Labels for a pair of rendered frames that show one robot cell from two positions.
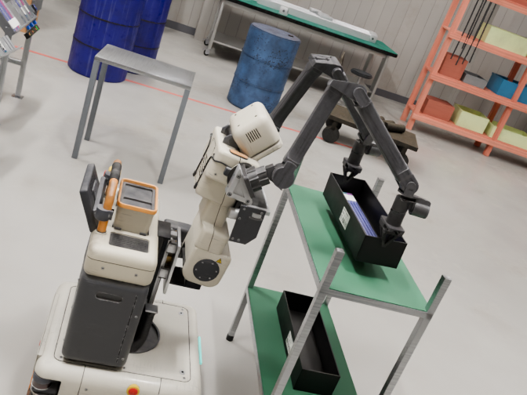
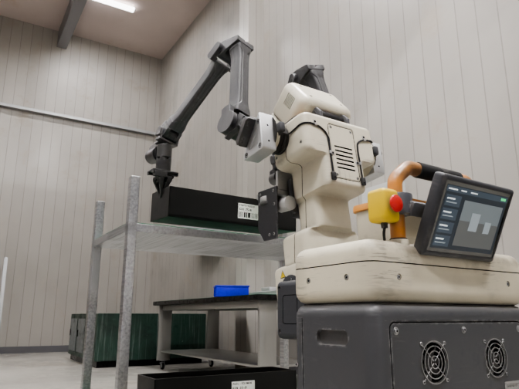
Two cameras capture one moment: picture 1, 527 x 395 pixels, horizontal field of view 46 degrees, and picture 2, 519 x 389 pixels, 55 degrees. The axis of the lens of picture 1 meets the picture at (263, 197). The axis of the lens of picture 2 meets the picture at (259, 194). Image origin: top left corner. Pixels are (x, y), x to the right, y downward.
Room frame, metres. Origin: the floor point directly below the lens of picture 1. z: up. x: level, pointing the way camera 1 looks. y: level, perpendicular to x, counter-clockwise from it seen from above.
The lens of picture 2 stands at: (2.88, 1.50, 0.66)
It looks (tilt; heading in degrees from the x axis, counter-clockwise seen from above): 14 degrees up; 253
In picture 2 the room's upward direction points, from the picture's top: straight up
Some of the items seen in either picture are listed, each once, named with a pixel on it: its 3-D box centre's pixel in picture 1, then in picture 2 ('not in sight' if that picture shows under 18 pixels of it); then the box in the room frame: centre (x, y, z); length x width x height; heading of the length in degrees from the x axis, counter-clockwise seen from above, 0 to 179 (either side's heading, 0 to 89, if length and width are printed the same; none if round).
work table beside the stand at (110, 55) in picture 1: (135, 114); not in sight; (4.52, 1.14, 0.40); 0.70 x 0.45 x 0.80; 100
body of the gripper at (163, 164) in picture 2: (354, 159); (163, 167); (2.69, -0.32, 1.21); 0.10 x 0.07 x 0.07; 16
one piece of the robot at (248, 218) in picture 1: (243, 204); (302, 209); (2.28, 0.06, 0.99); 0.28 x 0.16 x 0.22; 16
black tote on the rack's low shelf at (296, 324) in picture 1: (305, 338); (219, 387); (2.43, -0.41, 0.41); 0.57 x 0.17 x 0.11; 14
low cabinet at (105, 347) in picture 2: not in sight; (134, 336); (2.32, -6.78, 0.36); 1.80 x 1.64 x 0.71; 104
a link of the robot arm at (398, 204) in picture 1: (402, 204); not in sight; (2.14, -0.48, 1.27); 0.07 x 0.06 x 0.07; 98
